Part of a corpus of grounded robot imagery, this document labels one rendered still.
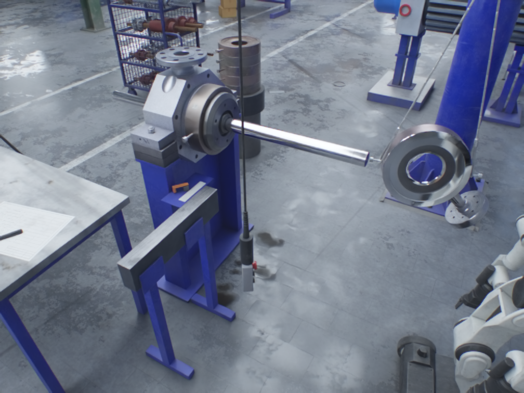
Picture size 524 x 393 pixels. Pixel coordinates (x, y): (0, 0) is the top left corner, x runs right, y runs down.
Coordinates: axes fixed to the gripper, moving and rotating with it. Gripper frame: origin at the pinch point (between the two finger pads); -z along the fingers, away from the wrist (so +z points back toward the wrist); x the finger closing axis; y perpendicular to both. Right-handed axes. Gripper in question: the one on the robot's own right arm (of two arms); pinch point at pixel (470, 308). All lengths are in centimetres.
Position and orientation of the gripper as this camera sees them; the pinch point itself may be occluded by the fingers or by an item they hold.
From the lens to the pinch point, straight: 206.7
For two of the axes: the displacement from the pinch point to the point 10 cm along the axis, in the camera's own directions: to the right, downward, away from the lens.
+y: -3.0, 5.7, -7.6
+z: 1.9, -7.5, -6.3
